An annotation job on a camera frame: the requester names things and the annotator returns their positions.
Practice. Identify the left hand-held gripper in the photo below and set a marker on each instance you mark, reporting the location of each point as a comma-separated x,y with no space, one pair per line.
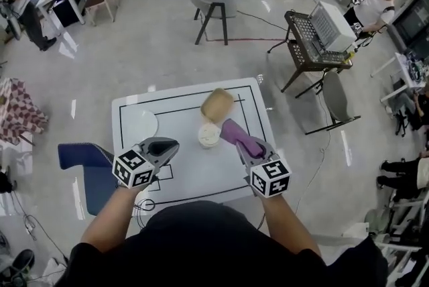
134,170

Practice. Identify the white round plate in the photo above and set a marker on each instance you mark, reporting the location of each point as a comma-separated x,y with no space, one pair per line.
143,126

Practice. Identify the purple cloth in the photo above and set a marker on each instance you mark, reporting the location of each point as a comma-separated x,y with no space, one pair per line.
239,136

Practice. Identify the person's black shirt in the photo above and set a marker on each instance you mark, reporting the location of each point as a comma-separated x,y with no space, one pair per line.
214,245

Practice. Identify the red checkered cloth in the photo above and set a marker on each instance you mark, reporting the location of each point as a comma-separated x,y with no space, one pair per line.
18,111

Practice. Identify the white box appliance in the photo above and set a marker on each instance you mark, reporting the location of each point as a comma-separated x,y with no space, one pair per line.
335,27

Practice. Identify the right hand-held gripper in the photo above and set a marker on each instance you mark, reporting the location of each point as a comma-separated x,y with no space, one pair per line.
271,178

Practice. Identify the grey chair with black legs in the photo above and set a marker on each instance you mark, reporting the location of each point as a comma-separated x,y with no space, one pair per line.
336,98
214,0

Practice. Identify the person's left forearm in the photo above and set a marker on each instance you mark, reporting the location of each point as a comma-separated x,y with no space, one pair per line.
110,217

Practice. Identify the blue chair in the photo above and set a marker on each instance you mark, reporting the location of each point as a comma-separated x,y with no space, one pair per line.
95,175

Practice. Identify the black shoe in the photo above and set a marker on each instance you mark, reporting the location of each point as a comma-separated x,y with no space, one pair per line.
23,262

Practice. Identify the black perforated metal table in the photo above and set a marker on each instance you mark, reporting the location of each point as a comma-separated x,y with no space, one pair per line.
303,41

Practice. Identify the person's right forearm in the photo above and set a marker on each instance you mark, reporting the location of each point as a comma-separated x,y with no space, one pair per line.
288,225

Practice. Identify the white drink container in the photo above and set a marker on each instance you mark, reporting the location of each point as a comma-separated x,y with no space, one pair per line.
208,136

